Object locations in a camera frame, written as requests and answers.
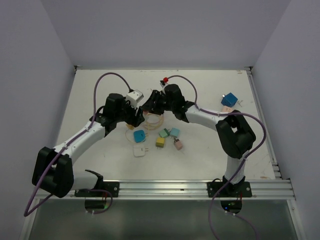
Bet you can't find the dark blue cube socket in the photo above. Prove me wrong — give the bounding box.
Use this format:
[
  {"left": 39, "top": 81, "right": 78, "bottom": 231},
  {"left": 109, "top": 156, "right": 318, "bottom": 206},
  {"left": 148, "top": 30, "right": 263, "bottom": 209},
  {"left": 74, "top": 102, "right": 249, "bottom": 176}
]
[{"left": 221, "top": 92, "right": 238, "bottom": 108}]

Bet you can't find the aluminium table front rail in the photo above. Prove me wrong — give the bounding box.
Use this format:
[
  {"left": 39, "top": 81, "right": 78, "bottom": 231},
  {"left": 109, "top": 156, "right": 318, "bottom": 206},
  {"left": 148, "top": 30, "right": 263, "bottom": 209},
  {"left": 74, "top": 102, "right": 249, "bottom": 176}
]
[{"left": 31, "top": 177, "right": 297, "bottom": 201}]

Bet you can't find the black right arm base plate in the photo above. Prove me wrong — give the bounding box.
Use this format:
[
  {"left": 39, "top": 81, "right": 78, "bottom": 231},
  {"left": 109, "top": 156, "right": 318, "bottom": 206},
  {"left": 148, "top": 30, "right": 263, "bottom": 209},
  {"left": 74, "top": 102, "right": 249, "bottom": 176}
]
[{"left": 206, "top": 177, "right": 253, "bottom": 198}]

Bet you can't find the white plug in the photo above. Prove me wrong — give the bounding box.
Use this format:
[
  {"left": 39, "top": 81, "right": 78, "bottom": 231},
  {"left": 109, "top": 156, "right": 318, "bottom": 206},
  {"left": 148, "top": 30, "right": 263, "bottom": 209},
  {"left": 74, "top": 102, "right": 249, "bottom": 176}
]
[{"left": 133, "top": 144, "right": 149, "bottom": 158}]

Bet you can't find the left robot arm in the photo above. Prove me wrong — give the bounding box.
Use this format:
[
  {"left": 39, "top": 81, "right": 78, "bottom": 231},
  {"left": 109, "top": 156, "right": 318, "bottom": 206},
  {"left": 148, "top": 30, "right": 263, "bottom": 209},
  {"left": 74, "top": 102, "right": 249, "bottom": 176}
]
[{"left": 31, "top": 90, "right": 145, "bottom": 198}]

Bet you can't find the yellow olive plug adapter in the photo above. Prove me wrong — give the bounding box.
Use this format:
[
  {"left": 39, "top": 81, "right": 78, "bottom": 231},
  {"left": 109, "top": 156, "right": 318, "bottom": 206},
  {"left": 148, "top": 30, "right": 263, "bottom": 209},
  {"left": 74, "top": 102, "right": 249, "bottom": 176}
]
[{"left": 155, "top": 137, "right": 166, "bottom": 149}]

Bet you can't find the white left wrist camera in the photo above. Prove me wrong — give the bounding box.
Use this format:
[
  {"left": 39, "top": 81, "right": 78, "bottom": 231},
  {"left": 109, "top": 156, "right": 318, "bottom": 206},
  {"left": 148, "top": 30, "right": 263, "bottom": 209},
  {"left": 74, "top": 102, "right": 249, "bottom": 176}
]
[{"left": 125, "top": 89, "right": 144, "bottom": 108}]

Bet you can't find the pink cube socket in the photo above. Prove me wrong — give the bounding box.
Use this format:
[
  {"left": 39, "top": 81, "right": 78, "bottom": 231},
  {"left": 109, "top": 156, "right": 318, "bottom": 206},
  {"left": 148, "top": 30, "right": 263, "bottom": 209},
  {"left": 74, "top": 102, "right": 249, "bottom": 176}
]
[{"left": 221, "top": 105, "right": 234, "bottom": 113}]

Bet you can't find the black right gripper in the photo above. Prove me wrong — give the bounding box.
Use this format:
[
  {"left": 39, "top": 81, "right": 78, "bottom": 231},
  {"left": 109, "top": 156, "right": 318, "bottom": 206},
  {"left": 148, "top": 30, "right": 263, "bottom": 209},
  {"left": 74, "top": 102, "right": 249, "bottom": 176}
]
[{"left": 142, "top": 90, "right": 176, "bottom": 116}]

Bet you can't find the aluminium right side rail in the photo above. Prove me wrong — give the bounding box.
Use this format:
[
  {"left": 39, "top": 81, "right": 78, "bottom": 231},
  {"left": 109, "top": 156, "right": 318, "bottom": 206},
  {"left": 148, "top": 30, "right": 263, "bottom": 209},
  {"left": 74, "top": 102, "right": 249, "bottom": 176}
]
[{"left": 244, "top": 66, "right": 283, "bottom": 180}]

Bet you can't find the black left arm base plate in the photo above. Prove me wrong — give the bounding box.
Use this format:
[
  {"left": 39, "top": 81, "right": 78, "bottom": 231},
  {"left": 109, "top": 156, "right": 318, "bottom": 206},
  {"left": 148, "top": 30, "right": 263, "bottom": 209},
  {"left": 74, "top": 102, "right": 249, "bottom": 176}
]
[{"left": 74, "top": 181, "right": 120, "bottom": 198}]

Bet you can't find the green plug adapter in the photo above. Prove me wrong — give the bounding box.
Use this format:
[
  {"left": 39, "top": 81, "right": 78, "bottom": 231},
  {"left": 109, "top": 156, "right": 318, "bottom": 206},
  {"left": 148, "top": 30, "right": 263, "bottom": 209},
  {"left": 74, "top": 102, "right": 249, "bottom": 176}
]
[{"left": 158, "top": 128, "right": 170, "bottom": 138}]

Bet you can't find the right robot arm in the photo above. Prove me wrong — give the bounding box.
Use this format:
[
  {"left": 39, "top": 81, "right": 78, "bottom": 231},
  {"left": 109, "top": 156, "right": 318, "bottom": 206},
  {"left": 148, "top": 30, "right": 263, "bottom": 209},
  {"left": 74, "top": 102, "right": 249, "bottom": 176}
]
[{"left": 142, "top": 84, "right": 256, "bottom": 197}]

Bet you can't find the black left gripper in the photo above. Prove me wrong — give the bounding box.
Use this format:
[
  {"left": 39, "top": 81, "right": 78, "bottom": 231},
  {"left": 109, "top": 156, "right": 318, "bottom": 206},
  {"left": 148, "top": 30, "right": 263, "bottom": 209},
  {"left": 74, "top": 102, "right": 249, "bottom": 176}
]
[{"left": 114, "top": 96, "right": 144, "bottom": 127}]

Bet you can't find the thin orange cable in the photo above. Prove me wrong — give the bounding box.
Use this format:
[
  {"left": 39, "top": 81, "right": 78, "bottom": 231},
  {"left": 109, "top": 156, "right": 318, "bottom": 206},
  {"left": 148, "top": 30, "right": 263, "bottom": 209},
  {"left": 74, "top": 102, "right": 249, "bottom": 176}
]
[{"left": 124, "top": 112, "right": 166, "bottom": 143}]

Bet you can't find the bright blue plug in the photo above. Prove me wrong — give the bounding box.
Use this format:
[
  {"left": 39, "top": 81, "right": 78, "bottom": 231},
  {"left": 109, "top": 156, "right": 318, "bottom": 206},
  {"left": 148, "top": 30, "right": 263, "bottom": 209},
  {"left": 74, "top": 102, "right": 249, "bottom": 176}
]
[{"left": 133, "top": 130, "right": 148, "bottom": 144}]

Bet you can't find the pink brown plug adapter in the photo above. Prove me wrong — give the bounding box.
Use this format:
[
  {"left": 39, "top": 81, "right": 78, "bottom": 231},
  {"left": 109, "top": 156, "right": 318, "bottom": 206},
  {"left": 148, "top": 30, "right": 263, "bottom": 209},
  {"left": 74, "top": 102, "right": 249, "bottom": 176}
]
[{"left": 173, "top": 138, "right": 183, "bottom": 151}]

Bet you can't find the light teal plug adapter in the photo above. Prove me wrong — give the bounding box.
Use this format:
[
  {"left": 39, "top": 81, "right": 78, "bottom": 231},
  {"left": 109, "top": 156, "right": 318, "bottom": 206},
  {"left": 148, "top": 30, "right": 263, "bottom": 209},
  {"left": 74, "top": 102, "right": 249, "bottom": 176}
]
[{"left": 170, "top": 127, "right": 180, "bottom": 138}]

